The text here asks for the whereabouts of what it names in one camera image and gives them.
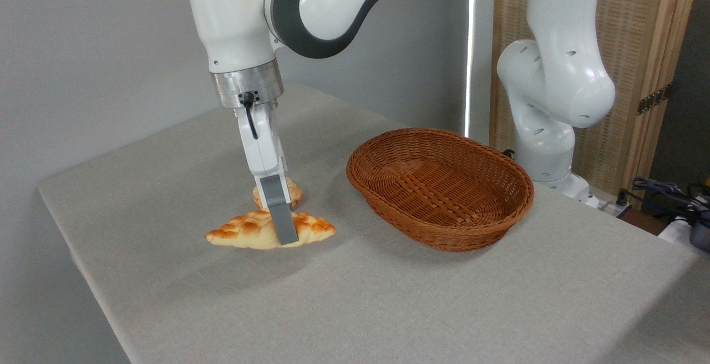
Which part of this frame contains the small round bread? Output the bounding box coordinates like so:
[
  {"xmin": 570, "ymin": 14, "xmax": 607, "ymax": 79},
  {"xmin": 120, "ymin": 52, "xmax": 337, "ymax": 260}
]
[{"xmin": 252, "ymin": 178, "xmax": 303, "ymax": 212}]

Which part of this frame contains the grey tablecloth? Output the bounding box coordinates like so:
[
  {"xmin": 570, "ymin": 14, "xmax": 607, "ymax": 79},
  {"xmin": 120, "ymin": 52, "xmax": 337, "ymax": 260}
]
[{"xmin": 38, "ymin": 81, "xmax": 710, "ymax": 364}]

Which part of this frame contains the braided bread loaf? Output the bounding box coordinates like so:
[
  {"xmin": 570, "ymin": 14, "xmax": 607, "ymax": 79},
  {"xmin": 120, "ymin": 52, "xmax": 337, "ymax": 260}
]
[{"xmin": 205, "ymin": 210, "xmax": 337, "ymax": 250}]

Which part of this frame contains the metal screen hinge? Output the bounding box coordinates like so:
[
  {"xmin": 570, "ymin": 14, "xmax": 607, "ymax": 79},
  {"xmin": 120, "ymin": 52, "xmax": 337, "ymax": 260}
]
[{"xmin": 637, "ymin": 84, "xmax": 673, "ymax": 116}]

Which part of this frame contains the dark blue cable bundle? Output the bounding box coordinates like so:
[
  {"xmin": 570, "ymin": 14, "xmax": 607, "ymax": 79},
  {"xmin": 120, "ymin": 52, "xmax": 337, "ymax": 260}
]
[{"xmin": 617, "ymin": 177, "xmax": 710, "ymax": 226}]

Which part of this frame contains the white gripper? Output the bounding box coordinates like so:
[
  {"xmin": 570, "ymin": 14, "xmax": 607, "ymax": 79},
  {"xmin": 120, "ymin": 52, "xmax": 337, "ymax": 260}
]
[{"xmin": 233, "ymin": 100, "xmax": 300, "ymax": 246}]

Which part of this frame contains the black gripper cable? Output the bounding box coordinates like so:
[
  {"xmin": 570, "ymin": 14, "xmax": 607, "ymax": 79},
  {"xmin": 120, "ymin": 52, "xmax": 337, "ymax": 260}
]
[{"xmin": 241, "ymin": 91, "xmax": 260, "ymax": 140}]

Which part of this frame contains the brown wicker basket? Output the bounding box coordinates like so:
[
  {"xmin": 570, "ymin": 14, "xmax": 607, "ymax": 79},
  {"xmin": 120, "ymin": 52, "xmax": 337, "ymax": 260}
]
[{"xmin": 346, "ymin": 128, "xmax": 535, "ymax": 252}]

